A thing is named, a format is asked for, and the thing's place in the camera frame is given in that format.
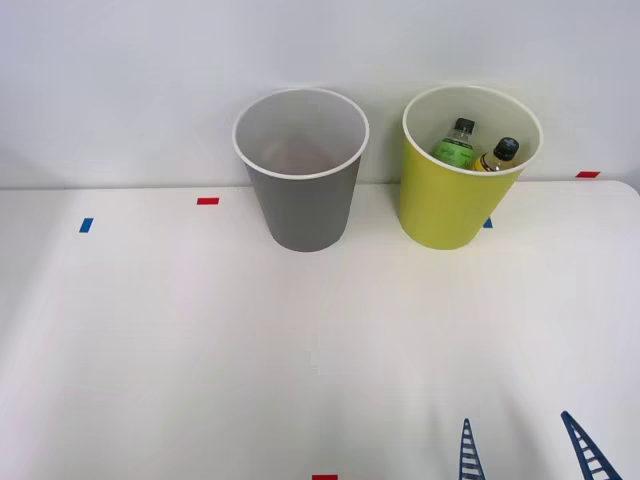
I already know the grey plastic waste bin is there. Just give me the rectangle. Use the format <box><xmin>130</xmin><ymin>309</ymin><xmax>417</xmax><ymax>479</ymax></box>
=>
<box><xmin>231</xmin><ymin>87</ymin><xmax>371</xmax><ymax>253</ymax></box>

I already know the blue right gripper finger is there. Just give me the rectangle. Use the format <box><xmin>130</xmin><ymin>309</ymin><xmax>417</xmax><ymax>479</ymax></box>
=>
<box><xmin>559</xmin><ymin>410</ymin><xmax>624</xmax><ymax>480</ymax></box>
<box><xmin>458</xmin><ymin>417</ymin><xmax>482</xmax><ymax>480</ymax></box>

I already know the green label plastic bottle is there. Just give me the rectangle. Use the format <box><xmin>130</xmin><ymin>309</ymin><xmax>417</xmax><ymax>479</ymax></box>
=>
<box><xmin>430</xmin><ymin>117</ymin><xmax>476</xmax><ymax>172</ymax></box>

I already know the yellow label plastic bottle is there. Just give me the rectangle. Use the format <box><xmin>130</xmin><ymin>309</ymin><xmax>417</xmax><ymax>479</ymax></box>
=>
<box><xmin>472</xmin><ymin>136</ymin><xmax>521</xmax><ymax>174</ymax></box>

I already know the yellow-green plastic waste bin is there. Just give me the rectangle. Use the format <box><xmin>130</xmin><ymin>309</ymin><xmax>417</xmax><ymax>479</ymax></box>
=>
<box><xmin>399</xmin><ymin>84</ymin><xmax>545</xmax><ymax>251</ymax></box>

